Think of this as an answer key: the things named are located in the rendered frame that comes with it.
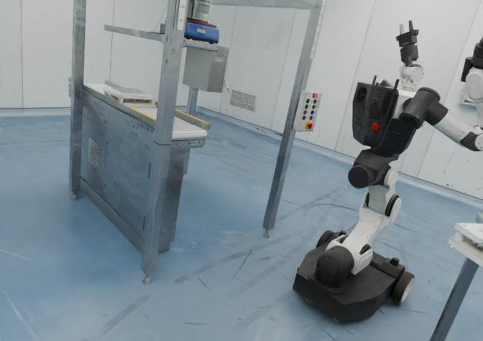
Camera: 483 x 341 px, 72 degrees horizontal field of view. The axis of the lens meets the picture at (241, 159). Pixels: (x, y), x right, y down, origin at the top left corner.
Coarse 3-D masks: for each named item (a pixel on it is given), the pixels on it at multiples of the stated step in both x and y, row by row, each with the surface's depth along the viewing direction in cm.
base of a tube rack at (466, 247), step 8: (448, 240) 99; (456, 240) 96; (464, 240) 97; (472, 240) 98; (456, 248) 96; (464, 248) 94; (472, 248) 93; (472, 256) 92; (480, 256) 90; (480, 264) 89
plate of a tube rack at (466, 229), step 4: (456, 224) 97; (460, 224) 96; (464, 224) 97; (468, 224) 97; (472, 224) 98; (476, 224) 98; (480, 224) 99; (456, 228) 97; (460, 228) 96; (464, 228) 94; (468, 228) 95; (472, 228) 95; (476, 228) 96; (464, 232) 94; (468, 232) 93; (472, 232) 92; (476, 232) 93; (480, 232) 93; (468, 236) 93; (472, 236) 92; (476, 236) 91; (480, 236) 91; (476, 240) 91; (480, 240) 90; (480, 244) 90
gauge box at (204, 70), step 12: (192, 48) 174; (192, 60) 175; (204, 60) 168; (216, 60) 167; (192, 72) 176; (204, 72) 169; (216, 72) 169; (192, 84) 177; (204, 84) 169; (216, 84) 172
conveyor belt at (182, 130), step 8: (96, 88) 242; (96, 96) 217; (144, 112) 196; (152, 112) 199; (176, 120) 191; (176, 128) 173; (184, 128) 176; (192, 128) 179; (200, 128) 183; (176, 136) 167; (184, 136) 170; (192, 136) 174; (200, 136) 178
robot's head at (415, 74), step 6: (402, 72) 164; (408, 72) 157; (414, 72) 155; (420, 72) 155; (402, 78) 165; (408, 78) 158; (414, 78) 156; (420, 78) 156; (402, 84) 161; (408, 84) 160
